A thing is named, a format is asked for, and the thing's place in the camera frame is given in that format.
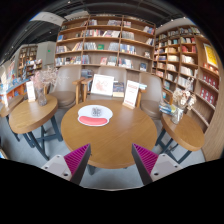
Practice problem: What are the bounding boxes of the white sign with wooden base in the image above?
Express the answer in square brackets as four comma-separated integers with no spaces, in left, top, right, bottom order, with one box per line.
[122,79,141,110]

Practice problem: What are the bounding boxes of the distant wooden bookshelf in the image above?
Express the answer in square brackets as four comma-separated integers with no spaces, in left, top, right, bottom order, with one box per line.
[16,44,39,79]

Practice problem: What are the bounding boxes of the glass vase pale dried flowers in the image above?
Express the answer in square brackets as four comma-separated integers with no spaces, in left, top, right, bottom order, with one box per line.
[170,77,198,125]

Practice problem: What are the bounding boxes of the wooden bookshelf with yellow poster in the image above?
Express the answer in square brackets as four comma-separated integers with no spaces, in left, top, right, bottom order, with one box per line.
[153,24,221,129]

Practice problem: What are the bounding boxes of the white mouse pad red rest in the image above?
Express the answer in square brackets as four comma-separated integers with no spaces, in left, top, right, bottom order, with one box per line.
[77,104,114,127]

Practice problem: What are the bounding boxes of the glass vase pink dried flowers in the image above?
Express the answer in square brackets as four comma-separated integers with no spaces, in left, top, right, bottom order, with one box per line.
[30,65,60,107]

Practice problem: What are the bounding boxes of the stack of books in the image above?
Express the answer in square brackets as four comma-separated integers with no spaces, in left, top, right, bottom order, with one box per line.
[158,100,174,117]

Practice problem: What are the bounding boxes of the dark cover book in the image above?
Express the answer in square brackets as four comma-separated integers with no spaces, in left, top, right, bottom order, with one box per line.
[112,81,125,98]

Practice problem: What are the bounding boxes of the orange book display stand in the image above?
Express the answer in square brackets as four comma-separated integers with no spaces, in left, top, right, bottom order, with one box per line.
[0,61,29,118]

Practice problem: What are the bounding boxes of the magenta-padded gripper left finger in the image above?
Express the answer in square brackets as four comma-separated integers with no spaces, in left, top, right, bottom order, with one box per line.
[40,143,92,186]

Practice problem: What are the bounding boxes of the small white card sign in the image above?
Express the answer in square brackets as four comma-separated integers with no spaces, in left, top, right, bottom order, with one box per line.
[25,80,37,103]

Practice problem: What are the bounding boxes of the transparent computer mouse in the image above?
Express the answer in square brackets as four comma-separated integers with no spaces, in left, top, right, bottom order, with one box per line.
[91,106,102,118]

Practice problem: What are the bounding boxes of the round wooden side table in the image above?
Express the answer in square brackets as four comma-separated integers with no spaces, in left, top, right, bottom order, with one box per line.
[8,94,64,161]
[154,112,205,164]

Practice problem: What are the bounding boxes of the wide wooden bookshelf unit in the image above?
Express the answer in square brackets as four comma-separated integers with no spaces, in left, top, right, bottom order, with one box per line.
[54,13,157,76]

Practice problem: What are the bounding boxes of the white framed floral picture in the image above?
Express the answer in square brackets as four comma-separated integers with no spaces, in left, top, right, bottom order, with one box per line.
[90,73,115,97]

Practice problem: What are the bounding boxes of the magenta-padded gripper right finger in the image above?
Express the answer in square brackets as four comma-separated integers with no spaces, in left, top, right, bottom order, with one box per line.
[131,143,184,186]

